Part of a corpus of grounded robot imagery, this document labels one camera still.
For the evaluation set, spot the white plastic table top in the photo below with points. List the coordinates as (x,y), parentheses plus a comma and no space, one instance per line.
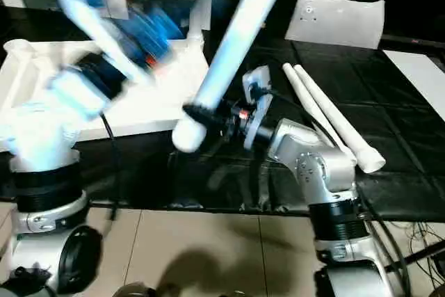
(153,99)

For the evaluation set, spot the white plastic table leg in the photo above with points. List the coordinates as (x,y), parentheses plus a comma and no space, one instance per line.
(341,119)
(313,102)
(240,39)
(198,5)

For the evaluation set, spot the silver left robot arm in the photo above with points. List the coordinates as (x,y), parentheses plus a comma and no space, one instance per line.
(55,130)

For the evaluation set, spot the white plastic bag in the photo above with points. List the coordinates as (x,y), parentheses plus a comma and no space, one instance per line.
(334,22)

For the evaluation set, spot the black work mat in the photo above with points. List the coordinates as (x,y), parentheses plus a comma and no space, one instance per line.
(389,144)

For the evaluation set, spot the flat white board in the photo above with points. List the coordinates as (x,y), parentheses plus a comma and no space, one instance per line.
(421,81)

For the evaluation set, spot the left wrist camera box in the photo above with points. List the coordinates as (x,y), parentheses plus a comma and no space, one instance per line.
(97,19)

